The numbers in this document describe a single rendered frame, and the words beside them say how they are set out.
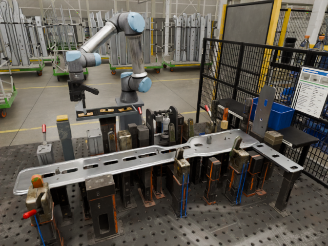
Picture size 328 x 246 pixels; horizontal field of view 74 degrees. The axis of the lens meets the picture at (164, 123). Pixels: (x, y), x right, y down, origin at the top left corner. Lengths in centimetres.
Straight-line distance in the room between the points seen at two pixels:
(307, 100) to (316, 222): 74
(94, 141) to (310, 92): 138
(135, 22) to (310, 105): 124
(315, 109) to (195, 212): 100
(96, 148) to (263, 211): 103
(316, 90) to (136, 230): 136
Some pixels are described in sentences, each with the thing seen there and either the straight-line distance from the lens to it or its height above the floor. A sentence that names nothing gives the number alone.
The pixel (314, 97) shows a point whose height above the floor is 127.
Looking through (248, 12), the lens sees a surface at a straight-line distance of 371.
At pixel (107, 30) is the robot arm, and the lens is 157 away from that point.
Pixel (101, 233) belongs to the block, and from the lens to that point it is 122.
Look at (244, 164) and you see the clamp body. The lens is 130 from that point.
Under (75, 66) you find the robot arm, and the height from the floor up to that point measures 146.
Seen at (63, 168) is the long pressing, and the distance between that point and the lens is 123.
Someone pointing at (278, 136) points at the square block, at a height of 105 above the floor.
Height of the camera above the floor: 168
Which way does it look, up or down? 25 degrees down
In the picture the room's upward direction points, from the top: 1 degrees clockwise
